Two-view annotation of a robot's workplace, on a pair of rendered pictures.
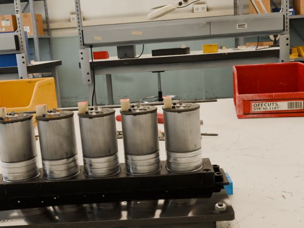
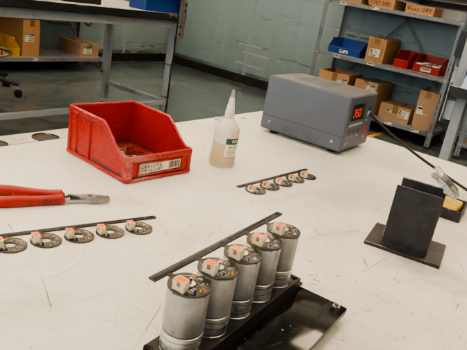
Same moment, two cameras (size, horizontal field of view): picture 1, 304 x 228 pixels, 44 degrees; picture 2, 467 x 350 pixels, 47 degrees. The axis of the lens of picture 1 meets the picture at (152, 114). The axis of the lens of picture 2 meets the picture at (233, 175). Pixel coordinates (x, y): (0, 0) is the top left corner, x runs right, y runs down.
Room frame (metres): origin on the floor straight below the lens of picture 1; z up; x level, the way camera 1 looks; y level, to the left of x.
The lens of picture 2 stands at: (0.11, 0.32, 0.97)
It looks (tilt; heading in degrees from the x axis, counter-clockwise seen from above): 19 degrees down; 298
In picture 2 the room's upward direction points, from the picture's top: 10 degrees clockwise
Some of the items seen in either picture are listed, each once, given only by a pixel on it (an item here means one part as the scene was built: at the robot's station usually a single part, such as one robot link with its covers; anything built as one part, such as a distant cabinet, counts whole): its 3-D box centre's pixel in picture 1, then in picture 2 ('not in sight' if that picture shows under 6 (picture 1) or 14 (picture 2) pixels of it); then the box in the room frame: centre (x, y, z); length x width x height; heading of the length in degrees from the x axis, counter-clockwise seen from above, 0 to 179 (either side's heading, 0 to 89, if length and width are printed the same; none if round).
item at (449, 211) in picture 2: not in sight; (433, 201); (0.19, -0.38, 0.76); 0.07 x 0.05 x 0.02; 0
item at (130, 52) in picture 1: (126, 51); not in sight; (2.66, 0.15, 0.80); 0.15 x 0.12 x 0.10; 176
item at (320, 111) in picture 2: not in sight; (318, 111); (0.42, -0.54, 0.80); 0.15 x 0.12 x 0.10; 176
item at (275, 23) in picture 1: (180, 32); not in sight; (2.47, -0.23, 0.90); 1.30 x 0.06 x 0.12; 84
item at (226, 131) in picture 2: not in sight; (227, 127); (0.44, -0.27, 0.80); 0.03 x 0.03 x 0.10
